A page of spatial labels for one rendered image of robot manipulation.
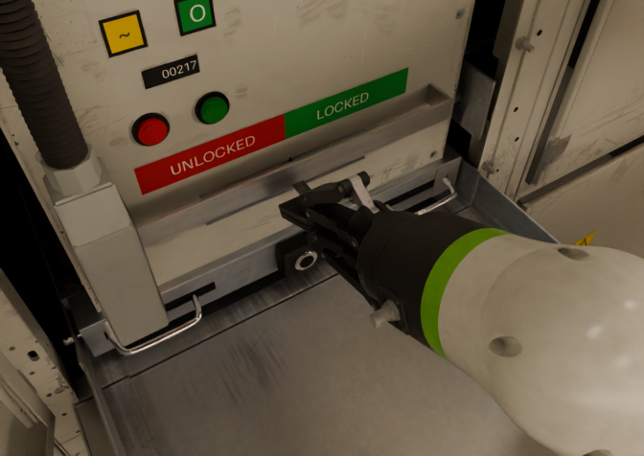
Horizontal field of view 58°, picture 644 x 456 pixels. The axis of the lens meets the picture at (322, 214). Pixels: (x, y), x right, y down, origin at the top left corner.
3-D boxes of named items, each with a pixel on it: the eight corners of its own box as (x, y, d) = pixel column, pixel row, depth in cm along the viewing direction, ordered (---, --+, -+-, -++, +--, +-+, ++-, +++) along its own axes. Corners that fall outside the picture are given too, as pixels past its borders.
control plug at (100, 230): (172, 326, 55) (126, 196, 42) (122, 350, 53) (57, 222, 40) (144, 268, 59) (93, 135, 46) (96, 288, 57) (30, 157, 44)
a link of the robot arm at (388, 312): (546, 317, 42) (528, 200, 38) (416, 399, 37) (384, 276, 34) (487, 289, 47) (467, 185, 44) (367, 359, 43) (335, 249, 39)
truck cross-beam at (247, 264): (454, 186, 86) (462, 155, 82) (94, 357, 67) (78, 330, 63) (433, 166, 89) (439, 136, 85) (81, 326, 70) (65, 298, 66)
